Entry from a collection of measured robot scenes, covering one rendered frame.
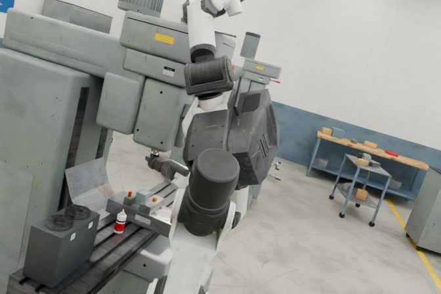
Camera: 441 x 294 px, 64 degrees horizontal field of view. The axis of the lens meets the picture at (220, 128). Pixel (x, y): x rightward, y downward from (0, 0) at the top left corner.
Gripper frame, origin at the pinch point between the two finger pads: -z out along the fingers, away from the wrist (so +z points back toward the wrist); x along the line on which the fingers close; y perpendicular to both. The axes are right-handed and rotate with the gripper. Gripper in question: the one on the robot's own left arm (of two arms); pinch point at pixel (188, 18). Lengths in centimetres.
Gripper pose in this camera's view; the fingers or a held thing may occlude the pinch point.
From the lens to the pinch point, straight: 170.3
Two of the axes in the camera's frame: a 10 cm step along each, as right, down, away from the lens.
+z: 8.4, -2.0, -5.1
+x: 5.2, -0.2, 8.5
